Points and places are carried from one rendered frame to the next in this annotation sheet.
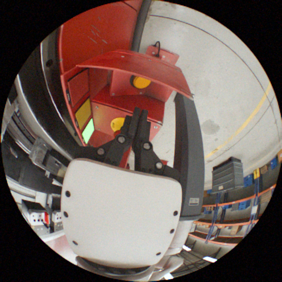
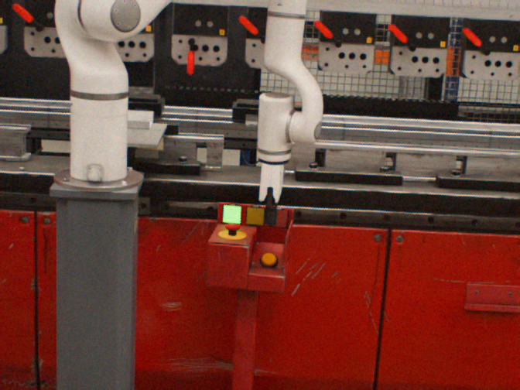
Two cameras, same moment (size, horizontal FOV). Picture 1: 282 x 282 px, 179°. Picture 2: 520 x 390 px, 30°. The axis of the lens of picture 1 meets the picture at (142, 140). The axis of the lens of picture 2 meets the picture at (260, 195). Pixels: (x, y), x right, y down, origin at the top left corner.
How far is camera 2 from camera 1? 243 cm
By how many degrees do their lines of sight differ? 84
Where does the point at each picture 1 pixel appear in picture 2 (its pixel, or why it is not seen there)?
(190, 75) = not seen: outside the picture
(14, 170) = not seen: hidden behind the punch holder
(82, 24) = (326, 249)
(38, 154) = (220, 152)
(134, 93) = (254, 258)
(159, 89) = (261, 270)
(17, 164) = not seen: hidden behind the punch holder
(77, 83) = (282, 217)
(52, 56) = (302, 217)
